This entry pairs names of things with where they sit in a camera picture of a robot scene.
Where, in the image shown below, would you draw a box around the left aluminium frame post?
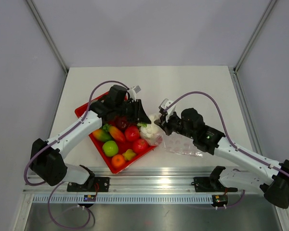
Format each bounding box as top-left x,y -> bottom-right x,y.
24,0 -> 69,76

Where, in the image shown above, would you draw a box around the green grapes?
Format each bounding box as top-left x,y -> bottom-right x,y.
102,124 -> 111,132

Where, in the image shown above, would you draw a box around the clear zip top bag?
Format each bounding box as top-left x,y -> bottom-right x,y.
145,113 -> 203,157

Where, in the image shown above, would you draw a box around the red plastic tray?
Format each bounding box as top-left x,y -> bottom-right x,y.
74,91 -> 163,175

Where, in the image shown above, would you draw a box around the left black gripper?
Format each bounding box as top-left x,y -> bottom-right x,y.
115,99 -> 151,125

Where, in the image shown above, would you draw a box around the aluminium frame post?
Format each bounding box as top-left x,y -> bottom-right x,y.
24,0 -> 69,76
233,0 -> 279,75

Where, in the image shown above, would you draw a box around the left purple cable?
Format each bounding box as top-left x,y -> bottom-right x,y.
23,80 -> 131,228

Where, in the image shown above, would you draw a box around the yellow starfruit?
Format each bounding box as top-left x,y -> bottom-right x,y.
122,149 -> 137,161

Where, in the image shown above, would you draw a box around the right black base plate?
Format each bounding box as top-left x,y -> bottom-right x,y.
191,166 -> 238,193

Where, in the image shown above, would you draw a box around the green apple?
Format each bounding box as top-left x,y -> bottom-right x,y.
102,141 -> 119,157

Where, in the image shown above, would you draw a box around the red orange mango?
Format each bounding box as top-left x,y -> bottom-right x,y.
108,126 -> 126,143

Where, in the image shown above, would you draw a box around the white slotted cable duct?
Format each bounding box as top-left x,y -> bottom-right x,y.
32,194 -> 214,205

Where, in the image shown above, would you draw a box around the right aluminium frame post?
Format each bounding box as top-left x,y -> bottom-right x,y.
233,0 -> 279,75

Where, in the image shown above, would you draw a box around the aluminium mounting rail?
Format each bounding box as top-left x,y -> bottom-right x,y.
22,167 -> 263,195

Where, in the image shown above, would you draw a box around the orange fruit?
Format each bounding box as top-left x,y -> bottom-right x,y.
111,154 -> 126,169

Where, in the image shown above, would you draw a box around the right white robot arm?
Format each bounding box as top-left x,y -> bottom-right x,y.
155,108 -> 289,209

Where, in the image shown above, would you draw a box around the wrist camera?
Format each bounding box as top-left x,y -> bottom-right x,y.
158,99 -> 176,122
130,85 -> 141,95

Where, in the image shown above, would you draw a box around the white cauliflower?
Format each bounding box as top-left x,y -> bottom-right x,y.
137,114 -> 159,139

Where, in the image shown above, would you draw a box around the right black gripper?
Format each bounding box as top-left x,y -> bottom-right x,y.
155,111 -> 196,140

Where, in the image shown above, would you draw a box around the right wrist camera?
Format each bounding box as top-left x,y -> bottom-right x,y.
158,99 -> 176,122

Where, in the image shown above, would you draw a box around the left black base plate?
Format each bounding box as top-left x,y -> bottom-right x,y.
64,165 -> 110,193

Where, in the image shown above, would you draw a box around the red tomato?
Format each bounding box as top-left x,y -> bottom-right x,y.
124,126 -> 140,142

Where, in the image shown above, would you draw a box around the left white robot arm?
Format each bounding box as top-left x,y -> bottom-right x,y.
24,80 -> 151,192

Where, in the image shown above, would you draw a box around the red apple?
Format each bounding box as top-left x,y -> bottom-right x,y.
132,139 -> 149,154

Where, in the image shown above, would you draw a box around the yellow green mango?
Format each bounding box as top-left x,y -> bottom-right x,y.
92,128 -> 112,142

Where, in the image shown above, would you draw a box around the dark red plum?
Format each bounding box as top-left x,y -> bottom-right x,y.
115,117 -> 130,131

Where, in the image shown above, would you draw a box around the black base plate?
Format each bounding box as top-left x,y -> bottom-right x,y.
191,166 -> 238,193
64,165 -> 110,193

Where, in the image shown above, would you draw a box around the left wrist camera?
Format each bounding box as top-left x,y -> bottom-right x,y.
130,85 -> 141,95

